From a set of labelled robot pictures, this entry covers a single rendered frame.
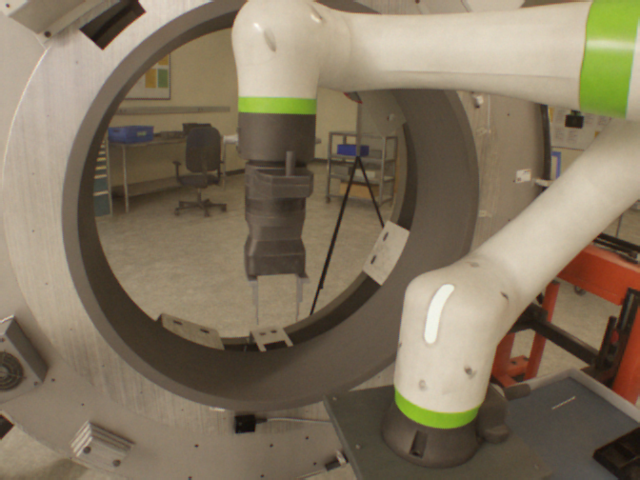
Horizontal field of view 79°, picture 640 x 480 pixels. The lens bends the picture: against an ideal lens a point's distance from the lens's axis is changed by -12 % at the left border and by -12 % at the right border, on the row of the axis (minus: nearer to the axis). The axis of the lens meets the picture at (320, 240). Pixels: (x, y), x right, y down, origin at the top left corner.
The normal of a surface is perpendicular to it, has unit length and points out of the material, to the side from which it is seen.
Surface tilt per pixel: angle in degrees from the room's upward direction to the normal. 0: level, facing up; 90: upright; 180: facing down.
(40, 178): 90
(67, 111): 90
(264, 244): 87
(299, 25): 84
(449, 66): 119
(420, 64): 113
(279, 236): 98
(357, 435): 0
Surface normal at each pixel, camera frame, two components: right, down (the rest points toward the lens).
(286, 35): 0.18, 0.35
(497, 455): 0.04, -0.95
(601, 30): -0.64, -0.11
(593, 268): -0.93, 0.07
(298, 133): 0.56, 0.27
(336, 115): -0.49, 0.24
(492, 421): 0.27, 0.14
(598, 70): -0.67, 0.48
